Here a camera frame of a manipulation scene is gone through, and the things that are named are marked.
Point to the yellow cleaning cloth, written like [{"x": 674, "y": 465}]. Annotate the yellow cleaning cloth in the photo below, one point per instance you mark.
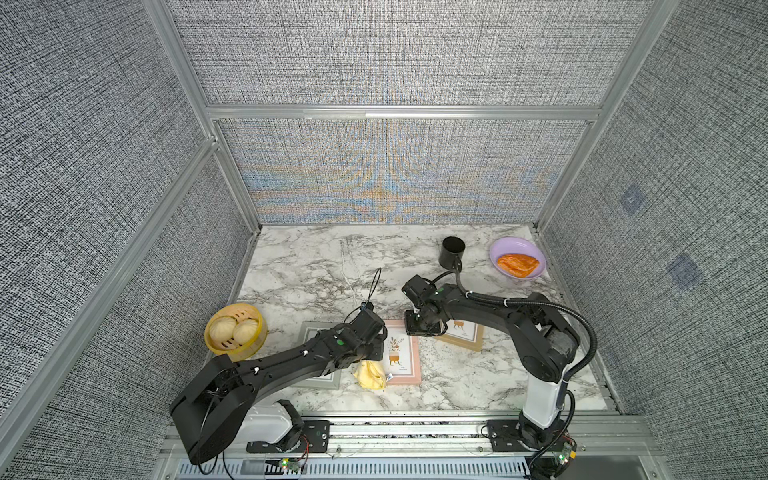
[{"x": 370, "y": 375}]

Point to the black mug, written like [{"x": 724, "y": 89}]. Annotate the black mug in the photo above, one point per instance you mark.
[{"x": 451, "y": 253}]

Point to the left steamed bun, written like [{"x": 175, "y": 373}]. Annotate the left steamed bun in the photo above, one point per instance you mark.
[{"x": 221, "y": 333}]

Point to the purple bowl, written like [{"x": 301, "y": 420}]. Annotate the purple bowl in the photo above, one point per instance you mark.
[{"x": 510, "y": 245}]

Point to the tan wooden picture frame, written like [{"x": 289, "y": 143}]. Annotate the tan wooden picture frame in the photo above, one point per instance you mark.
[{"x": 464, "y": 334}]

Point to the pink picture frame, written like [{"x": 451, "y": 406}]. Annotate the pink picture frame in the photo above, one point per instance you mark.
[{"x": 401, "y": 357}]

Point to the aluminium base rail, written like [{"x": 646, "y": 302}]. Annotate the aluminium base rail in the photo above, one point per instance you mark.
[{"x": 431, "y": 445}]

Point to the right steamed bun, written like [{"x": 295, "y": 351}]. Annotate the right steamed bun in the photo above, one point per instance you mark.
[{"x": 245, "y": 331}]

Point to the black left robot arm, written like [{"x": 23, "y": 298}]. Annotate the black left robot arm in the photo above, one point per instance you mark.
[{"x": 210, "y": 410}]

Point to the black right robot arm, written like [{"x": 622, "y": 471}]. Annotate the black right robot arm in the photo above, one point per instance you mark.
[{"x": 553, "y": 343}]

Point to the steamed bun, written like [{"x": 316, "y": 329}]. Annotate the steamed bun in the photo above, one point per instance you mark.
[
  {"x": 221, "y": 333},
  {"x": 245, "y": 331}
]

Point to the orange pastry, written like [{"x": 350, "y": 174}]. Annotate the orange pastry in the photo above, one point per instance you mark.
[{"x": 518, "y": 265}]

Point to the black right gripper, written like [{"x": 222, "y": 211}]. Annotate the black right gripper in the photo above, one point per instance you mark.
[{"x": 411, "y": 331}]

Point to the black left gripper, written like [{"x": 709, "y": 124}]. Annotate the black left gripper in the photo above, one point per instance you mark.
[{"x": 378, "y": 352}]

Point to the yellow bamboo steamer basket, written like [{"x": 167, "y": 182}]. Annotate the yellow bamboo steamer basket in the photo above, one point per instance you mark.
[{"x": 240, "y": 311}]

